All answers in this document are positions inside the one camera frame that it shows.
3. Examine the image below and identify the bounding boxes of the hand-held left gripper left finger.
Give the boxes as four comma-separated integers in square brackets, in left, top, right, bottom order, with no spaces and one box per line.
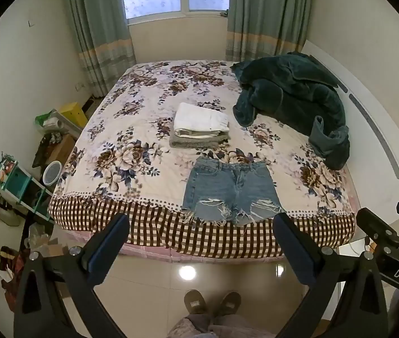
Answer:
[14,213,131,338]

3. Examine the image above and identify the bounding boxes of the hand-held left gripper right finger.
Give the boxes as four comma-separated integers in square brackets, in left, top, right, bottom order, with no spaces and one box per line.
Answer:
[273,213,389,338]

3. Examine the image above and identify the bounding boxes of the blue denim shorts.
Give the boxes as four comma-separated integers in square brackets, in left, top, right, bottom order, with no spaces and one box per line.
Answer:
[181,157,284,226]

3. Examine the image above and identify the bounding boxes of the pile of floor clutter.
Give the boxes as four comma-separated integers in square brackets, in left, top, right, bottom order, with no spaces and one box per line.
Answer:
[0,223,63,291]

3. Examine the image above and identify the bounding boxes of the person's right slipper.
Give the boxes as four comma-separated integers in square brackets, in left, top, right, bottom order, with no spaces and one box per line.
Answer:
[213,291,242,318]

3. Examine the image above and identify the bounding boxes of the person's slipper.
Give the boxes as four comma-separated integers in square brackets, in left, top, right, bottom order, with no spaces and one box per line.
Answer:
[184,289,209,316]
[213,291,242,318]

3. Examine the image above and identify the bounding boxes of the white round bucket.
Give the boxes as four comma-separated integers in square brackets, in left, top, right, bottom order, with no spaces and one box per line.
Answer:
[42,161,63,186]

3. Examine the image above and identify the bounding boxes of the person's left slipper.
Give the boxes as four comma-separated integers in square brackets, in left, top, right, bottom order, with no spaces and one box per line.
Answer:
[184,289,209,316]

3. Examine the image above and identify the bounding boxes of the teal shelf rack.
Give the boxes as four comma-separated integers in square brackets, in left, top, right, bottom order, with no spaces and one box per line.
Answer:
[4,164,54,219]

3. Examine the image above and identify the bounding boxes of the wooden nightstand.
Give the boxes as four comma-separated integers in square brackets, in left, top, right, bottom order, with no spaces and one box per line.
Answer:
[32,133,77,178]

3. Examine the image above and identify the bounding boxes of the bed with floral checked sheet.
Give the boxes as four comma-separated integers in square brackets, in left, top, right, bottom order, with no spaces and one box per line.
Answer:
[48,59,357,260]

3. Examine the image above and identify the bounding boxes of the white bed headboard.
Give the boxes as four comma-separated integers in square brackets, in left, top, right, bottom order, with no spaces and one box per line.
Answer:
[301,40,399,184]

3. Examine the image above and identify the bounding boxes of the colourful toy box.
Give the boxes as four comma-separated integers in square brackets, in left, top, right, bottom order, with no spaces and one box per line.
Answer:
[0,153,19,181]

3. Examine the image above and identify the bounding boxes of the grey folded garment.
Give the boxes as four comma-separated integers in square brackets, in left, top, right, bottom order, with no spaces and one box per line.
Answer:
[169,132,231,150]

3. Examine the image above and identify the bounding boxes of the yellow box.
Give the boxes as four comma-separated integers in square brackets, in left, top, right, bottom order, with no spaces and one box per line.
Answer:
[60,102,89,128]

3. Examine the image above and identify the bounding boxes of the green plastic bag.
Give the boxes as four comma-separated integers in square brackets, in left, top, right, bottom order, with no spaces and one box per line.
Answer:
[34,109,63,132]

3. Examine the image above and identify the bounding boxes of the beige folded garment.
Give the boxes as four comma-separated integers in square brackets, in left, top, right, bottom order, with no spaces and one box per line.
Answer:
[175,128,229,139]

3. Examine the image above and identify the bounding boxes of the dark green plush blanket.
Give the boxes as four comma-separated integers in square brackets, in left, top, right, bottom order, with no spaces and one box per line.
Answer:
[230,52,351,170]

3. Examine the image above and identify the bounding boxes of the green striped curtain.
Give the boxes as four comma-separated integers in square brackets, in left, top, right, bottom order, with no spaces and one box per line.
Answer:
[61,0,137,98]
[224,0,315,65]

